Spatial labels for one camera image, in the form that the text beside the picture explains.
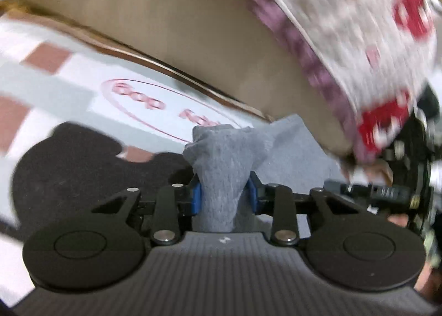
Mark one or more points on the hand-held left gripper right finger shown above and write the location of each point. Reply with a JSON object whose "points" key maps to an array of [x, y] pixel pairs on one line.
{"points": [[252, 195]]}

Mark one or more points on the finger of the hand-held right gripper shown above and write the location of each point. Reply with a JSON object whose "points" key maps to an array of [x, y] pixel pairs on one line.
{"points": [[359, 191]]}

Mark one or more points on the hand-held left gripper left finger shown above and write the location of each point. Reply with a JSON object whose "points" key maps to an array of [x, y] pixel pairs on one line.
{"points": [[196, 200]]}

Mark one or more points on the light grey garment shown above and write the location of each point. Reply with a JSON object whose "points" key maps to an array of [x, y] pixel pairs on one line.
{"points": [[221, 171]]}

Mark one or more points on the printed blanket with purple ruffle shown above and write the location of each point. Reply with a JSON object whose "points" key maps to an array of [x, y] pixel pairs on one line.
{"points": [[345, 26]]}

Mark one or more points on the beige bed base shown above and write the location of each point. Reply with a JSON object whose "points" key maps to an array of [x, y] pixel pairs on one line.
{"points": [[190, 26]]}

